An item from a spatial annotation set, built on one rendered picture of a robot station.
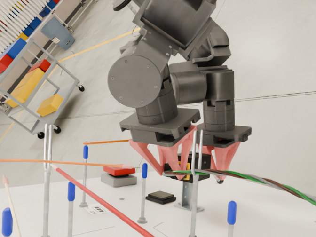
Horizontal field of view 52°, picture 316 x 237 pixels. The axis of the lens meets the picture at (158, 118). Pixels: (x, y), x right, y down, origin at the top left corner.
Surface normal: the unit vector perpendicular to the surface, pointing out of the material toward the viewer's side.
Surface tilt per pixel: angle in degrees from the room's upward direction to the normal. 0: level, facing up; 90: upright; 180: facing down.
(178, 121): 30
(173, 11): 72
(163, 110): 85
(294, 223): 54
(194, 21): 77
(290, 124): 0
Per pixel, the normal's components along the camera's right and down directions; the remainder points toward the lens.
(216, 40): 0.29, -0.33
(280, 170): -0.62, -0.59
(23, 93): 0.73, -0.18
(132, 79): -0.07, 0.40
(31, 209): 0.05, -1.00
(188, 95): 0.36, 0.51
